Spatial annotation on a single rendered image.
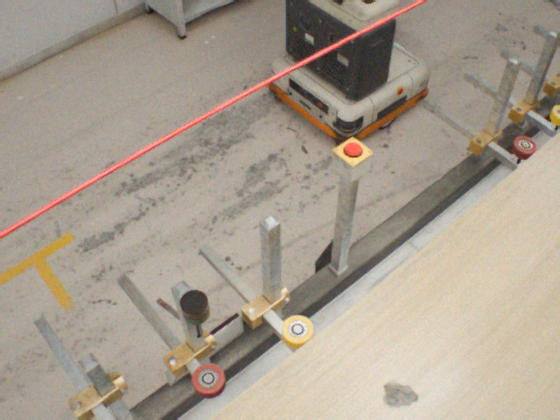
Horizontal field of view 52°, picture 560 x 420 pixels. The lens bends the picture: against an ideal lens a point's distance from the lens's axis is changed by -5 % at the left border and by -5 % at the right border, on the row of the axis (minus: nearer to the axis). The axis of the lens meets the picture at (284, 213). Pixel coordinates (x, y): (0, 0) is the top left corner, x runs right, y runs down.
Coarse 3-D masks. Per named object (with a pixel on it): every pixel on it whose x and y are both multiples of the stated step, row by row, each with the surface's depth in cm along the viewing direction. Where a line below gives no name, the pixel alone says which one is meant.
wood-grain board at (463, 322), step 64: (512, 192) 178; (448, 256) 163; (512, 256) 163; (384, 320) 151; (448, 320) 151; (512, 320) 151; (256, 384) 141; (320, 384) 141; (448, 384) 140; (512, 384) 140
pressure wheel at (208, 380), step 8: (200, 368) 142; (208, 368) 142; (216, 368) 142; (192, 376) 141; (200, 376) 141; (208, 376) 141; (216, 376) 141; (224, 376) 141; (200, 384) 140; (208, 384) 140; (216, 384) 140; (224, 384) 141; (200, 392) 139; (208, 392) 139; (216, 392) 139
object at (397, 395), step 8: (384, 384) 140; (392, 384) 139; (392, 392) 139; (400, 392) 137; (408, 392) 138; (384, 400) 137; (392, 400) 136; (400, 400) 137; (408, 400) 137; (416, 400) 137
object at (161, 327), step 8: (120, 280) 163; (128, 280) 163; (128, 288) 161; (136, 288) 161; (128, 296) 162; (136, 296) 160; (136, 304) 159; (144, 304) 158; (144, 312) 157; (152, 312) 157; (152, 320) 155; (160, 320) 155; (160, 328) 154; (168, 328) 154; (160, 336) 155; (168, 336) 153; (168, 344) 152; (176, 344) 151; (192, 360) 149; (192, 368) 147
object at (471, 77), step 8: (472, 72) 225; (472, 80) 224; (480, 80) 222; (480, 88) 223; (488, 88) 220; (496, 88) 220; (512, 104) 215; (528, 112) 211; (528, 120) 212; (536, 120) 209; (544, 120) 209; (544, 128) 208; (552, 128) 207; (552, 136) 207
